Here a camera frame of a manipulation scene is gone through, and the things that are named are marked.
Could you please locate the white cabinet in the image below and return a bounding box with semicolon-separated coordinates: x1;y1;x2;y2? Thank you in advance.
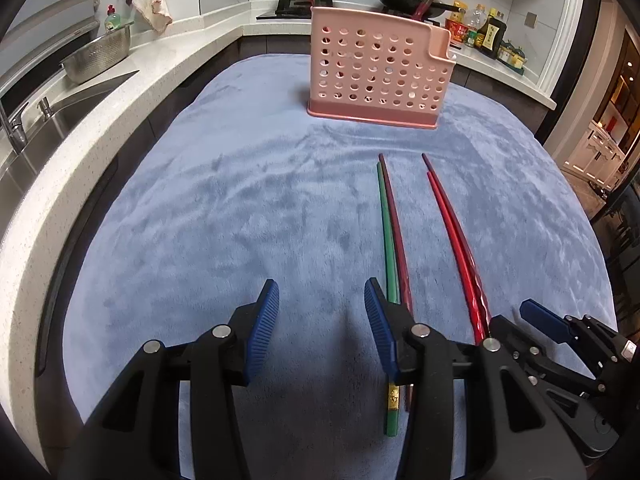
564;119;628;182

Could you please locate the green dish soap bottle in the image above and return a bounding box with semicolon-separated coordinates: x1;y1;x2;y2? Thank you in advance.
103;3;124;34

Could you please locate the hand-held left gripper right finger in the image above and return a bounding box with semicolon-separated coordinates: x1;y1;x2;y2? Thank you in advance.
363;276;587;480

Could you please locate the window blind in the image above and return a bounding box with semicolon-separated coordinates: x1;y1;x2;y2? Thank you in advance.
0;0;101;96

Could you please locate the steel colander bowl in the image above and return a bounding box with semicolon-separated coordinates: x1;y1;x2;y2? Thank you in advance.
59;22;134;86

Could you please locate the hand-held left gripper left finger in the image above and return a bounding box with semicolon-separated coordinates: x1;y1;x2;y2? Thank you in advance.
61;278;281;480

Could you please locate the stainless steel sink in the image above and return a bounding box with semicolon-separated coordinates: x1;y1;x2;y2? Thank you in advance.
0;69;141;213

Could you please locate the red seasoning packet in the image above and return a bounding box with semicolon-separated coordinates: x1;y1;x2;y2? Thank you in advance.
444;14;469;44

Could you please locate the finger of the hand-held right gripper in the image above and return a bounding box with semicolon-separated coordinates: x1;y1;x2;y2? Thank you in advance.
491;314;602;394
519;298;619;362

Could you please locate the dark maroon chopstick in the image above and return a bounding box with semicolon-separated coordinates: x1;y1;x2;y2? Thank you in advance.
378;153;417;414
421;153;496;331

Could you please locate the chrome faucet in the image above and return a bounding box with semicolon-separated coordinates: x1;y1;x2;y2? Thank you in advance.
0;103;29;156

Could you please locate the black gas stove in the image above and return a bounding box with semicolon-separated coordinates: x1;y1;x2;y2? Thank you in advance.
256;0;452;27

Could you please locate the pink perforated utensil basket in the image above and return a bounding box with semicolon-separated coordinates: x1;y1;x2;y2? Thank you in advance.
306;4;458;132

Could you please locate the spice jar rack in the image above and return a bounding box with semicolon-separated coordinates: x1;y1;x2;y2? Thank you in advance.
497;39;529;77

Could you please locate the clear plastic oil bottle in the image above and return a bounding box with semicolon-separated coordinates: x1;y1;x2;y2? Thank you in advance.
467;3;489;47

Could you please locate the dark soy sauce bottle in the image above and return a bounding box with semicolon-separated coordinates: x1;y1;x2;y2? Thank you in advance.
481;9;509;59

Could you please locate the blue fleece blanket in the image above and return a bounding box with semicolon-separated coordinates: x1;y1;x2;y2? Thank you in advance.
62;52;619;480

